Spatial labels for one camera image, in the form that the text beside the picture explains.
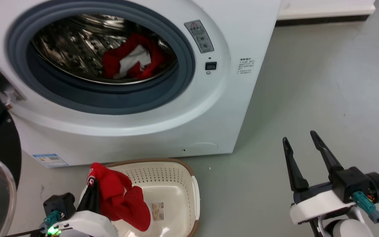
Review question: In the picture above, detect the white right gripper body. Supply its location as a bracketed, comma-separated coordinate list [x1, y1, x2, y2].
[290, 181, 358, 226]

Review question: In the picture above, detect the left arm teal plug cable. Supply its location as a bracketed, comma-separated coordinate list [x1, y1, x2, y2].
[0, 211, 62, 237]

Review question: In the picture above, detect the blue energy label sticker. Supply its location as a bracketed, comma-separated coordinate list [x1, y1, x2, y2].
[33, 153, 69, 168]

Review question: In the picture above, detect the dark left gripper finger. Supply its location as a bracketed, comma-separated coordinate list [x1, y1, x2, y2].
[77, 185, 94, 213]
[93, 179, 101, 213]

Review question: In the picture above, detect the right arm teal plug cable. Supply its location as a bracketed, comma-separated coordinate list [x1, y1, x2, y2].
[352, 191, 379, 237]

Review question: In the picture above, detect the cream plastic laundry basket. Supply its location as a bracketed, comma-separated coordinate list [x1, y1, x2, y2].
[78, 158, 200, 237]

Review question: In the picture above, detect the grey warning sticker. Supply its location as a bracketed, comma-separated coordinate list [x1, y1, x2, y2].
[184, 20, 215, 54]

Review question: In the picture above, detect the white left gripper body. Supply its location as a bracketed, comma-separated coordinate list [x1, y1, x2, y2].
[52, 210, 119, 237]

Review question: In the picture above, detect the white text sticker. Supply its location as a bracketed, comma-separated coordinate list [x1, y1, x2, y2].
[237, 57, 255, 75]

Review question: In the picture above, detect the white low platform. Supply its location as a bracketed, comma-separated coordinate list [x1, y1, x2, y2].
[277, 0, 376, 21]

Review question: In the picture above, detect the arm teal plug cable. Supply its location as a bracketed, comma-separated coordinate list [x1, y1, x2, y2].
[352, 191, 379, 237]
[0, 211, 62, 237]

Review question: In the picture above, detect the basket paper label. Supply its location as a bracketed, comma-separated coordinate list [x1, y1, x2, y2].
[152, 202, 164, 221]

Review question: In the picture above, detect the red and white garment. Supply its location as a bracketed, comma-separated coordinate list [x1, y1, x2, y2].
[102, 32, 174, 80]

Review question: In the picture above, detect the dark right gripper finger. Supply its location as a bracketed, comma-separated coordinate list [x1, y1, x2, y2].
[310, 130, 344, 183]
[282, 137, 309, 193]

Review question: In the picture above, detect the white front-load washing machine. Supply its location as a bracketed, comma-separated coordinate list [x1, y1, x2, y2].
[0, 0, 282, 168]

